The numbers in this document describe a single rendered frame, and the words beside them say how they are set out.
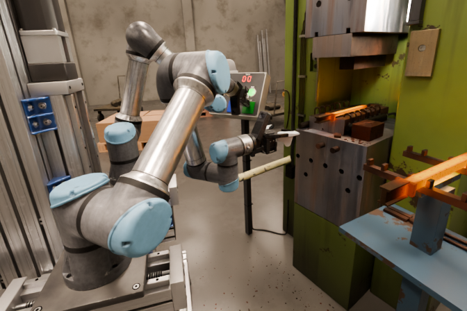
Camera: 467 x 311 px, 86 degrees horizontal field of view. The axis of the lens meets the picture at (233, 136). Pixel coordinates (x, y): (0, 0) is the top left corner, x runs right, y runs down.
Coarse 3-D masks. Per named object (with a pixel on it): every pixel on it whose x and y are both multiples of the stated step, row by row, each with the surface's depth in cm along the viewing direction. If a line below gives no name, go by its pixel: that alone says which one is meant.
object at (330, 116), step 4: (348, 108) 130; (352, 108) 130; (356, 108) 130; (360, 108) 132; (328, 112) 121; (332, 112) 123; (336, 112) 122; (340, 112) 122; (344, 112) 124; (316, 116) 116; (320, 116) 116; (324, 116) 115; (328, 116) 117; (332, 116) 118; (316, 120) 115; (320, 120) 116; (324, 120) 117; (328, 120) 118; (332, 120) 119
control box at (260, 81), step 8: (256, 72) 150; (264, 72) 147; (240, 80) 153; (248, 80) 151; (256, 80) 148; (264, 80) 146; (248, 88) 150; (256, 88) 147; (264, 88) 147; (224, 96) 156; (256, 96) 146; (264, 96) 148; (256, 104) 145; (264, 104) 149; (224, 112) 154; (240, 112) 148; (256, 112) 143
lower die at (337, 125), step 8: (360, 104) 148; (376, 104) 141; (368, 112) 126; (376, 112) 131; (384, 112) 136; (312, 120) 130; (336, 120) 118; (344, 120) 115; (352, 120) 119; (384, 120) 138; (320, 128) 127; (328, 128) 123; (336, 128) 119; (344, 128) 116
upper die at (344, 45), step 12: (324, 36) 115; (336, 36) 110; (348, 36) 105; (360, 36) 107; (372, 36) 113; (384, 36) 119; (396, 36) 125; (324, 48) 116; (336, 48) 111; (348, 48) 106; (360, 48) 109; (372, 48) 115; (384, 48) 121; (396, 48) 128
